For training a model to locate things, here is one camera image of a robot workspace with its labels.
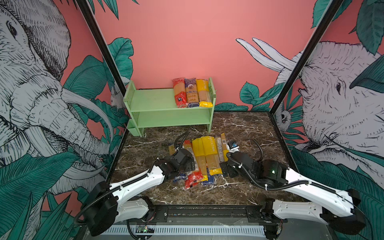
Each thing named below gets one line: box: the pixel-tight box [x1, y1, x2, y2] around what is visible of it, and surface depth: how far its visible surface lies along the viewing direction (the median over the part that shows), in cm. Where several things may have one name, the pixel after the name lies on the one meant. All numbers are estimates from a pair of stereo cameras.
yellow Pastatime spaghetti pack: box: [201, 136, 223, 176], surface depth 97 cm
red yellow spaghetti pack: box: [172, 77, 188, 108], surface depth 89 cm
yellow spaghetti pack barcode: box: [192, 136, 209, 181], surface depth 93 cm
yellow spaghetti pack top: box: [196, 79, 214, 108], surface depth 90 cm
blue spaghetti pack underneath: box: [201, 172, 215, 185], surface depth 84 cm
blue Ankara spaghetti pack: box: [184, 78, 200, 108], surface depth 90 cm
